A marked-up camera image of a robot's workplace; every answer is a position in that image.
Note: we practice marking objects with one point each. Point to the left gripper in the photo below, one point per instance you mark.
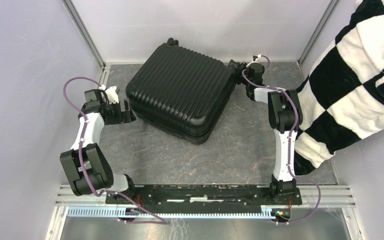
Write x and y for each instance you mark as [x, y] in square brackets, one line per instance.
[124, 117]

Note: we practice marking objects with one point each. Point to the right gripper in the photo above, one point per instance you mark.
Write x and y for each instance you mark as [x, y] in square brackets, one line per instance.
[237, 69]

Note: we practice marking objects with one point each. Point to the black suitcase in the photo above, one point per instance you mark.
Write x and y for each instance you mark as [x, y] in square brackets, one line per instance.
[181, 92]

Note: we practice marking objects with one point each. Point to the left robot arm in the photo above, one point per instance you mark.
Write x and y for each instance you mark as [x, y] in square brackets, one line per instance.
[85, 165]

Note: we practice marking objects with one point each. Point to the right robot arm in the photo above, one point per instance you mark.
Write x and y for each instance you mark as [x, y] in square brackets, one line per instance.
[284, 116]

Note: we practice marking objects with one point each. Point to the black white checkered blanket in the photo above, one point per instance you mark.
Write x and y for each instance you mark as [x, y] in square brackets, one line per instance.
[342, 98]

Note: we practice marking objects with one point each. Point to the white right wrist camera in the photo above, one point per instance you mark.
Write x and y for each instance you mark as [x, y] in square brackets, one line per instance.
[256, 58]

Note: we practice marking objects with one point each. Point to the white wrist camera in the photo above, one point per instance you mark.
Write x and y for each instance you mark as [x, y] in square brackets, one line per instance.
[256, 58]
[111, 94]

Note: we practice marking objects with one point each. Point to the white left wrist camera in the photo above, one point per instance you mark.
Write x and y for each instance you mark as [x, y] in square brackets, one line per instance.
[111, 94]

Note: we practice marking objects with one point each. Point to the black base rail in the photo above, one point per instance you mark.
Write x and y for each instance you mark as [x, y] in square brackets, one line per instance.
[209, 199]

